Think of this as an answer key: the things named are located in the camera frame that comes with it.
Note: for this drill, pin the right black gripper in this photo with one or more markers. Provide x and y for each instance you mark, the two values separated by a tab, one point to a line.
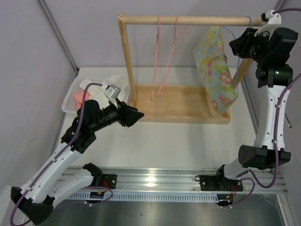
246	39

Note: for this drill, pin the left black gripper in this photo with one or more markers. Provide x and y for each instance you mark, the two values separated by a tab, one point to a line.
127	114

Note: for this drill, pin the blue wire hanger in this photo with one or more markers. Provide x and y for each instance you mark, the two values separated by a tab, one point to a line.
233	35

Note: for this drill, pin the floral pastel skirt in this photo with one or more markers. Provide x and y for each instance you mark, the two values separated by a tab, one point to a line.
211	63

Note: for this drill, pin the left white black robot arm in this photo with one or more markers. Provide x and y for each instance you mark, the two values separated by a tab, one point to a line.
41	194

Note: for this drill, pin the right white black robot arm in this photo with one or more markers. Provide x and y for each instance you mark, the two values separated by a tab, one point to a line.
275	78

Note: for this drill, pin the wooden hanger rack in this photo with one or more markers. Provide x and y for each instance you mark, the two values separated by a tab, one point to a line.
181	104

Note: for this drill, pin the white crumpled garment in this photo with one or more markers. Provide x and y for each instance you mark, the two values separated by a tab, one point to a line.
97	93

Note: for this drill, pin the pink garment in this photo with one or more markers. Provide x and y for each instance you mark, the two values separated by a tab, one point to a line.
79	98

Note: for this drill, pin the white plastic basket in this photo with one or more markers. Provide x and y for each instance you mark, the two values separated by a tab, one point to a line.
69	103

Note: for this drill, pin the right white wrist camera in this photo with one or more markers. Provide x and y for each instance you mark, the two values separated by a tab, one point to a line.
271	21

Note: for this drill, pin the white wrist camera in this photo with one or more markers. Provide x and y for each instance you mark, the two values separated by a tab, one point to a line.
271	21
112	92

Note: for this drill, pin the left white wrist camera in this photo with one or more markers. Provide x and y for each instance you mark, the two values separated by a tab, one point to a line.
112	92

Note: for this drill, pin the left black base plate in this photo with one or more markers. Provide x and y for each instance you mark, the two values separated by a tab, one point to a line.
109	181

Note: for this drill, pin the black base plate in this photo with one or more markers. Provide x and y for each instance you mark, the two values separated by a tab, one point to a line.
109	181
217	183

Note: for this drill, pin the right pink wire hanger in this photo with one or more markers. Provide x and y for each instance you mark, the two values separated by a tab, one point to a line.
177	41

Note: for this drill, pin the pink wire hanger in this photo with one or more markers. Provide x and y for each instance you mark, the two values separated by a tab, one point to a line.
156	57
177	41

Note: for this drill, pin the left pink wire hanger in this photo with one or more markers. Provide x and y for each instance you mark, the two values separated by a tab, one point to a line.
156	57

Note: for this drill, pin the white slotted cable duct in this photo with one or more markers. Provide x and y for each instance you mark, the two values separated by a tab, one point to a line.
145	197

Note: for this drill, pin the aluminium mounting rail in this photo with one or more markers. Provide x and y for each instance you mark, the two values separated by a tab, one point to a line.
172	180

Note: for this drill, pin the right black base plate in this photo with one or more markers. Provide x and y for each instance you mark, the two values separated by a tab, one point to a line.
217	183

